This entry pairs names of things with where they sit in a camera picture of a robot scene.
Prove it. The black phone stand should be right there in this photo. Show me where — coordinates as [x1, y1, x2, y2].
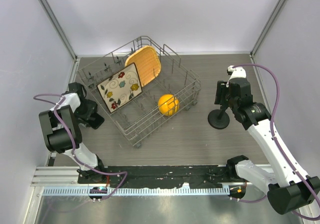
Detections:
[207, 104, 230, 130]

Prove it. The black smartphone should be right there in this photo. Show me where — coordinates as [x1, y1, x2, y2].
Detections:
[86, 112, 105, 130]

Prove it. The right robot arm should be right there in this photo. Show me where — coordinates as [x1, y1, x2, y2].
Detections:
[207, 77, 320, 215]

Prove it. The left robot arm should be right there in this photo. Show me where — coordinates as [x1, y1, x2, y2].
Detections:
[33, 82, 107, 184]

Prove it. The floral square plate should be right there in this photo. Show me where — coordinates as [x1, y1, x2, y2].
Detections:
[96, 62, 143, 114]

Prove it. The yellow bowl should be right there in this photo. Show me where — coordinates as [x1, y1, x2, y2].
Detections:
[157, 94, 180, 117]

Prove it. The woven yellow tray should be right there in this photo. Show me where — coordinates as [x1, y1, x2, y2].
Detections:
[124, 45, 162, 87]

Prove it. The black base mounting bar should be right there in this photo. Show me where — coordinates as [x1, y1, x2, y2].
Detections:
[77, 164, 241, 189]

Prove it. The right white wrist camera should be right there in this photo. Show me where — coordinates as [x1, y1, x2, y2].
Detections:
[226, 65, 247, 87]

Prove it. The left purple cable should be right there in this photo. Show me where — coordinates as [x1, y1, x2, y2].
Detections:
[33, 93, 128, 201]

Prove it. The grey wire dish rack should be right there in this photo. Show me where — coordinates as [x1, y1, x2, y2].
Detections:
[76, 35, 201, 147]

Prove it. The white slotted cable duct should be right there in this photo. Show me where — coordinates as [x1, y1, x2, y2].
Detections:
[42, 185, 230, 197]

